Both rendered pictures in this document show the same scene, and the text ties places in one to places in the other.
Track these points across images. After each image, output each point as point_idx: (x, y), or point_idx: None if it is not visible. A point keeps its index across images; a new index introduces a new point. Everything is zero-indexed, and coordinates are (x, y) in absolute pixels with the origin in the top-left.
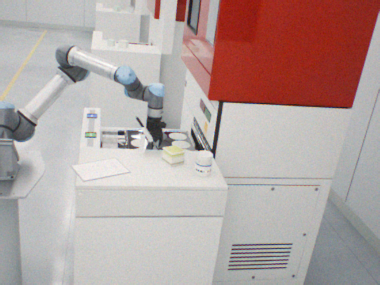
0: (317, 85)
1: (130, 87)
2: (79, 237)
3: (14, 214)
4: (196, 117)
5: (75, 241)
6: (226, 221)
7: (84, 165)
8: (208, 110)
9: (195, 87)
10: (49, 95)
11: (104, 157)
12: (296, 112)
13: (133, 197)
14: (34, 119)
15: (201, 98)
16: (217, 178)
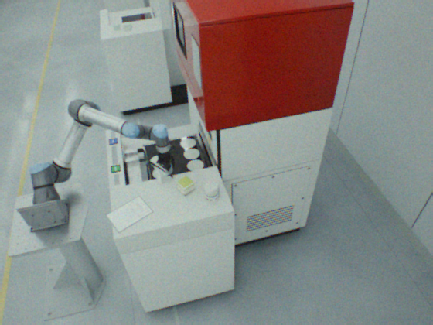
0: (300, 97)
1: (137, 138)
2: (127, 263)
3: None
4: (200, 122)
5: (125, 266)
6: (240, 205)
7: (116, 213)
8: None
9: None
10: (73, 143)
11: (131, 196)
12: (285, 121)
13: (160, 235)
14: (67, 165)
15: None
16: (224, 202)
